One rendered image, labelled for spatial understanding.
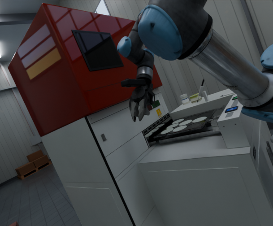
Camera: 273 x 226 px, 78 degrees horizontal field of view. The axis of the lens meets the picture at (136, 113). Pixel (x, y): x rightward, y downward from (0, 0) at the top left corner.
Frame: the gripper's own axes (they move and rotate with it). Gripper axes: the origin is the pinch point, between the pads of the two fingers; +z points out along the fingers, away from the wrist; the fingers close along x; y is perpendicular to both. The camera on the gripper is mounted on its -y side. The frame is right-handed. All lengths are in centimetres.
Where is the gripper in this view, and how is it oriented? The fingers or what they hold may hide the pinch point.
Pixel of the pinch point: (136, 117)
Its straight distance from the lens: 69.2
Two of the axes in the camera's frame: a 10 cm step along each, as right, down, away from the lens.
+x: -8.0, 1.5, 5.9
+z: -1.1, 9.2, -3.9
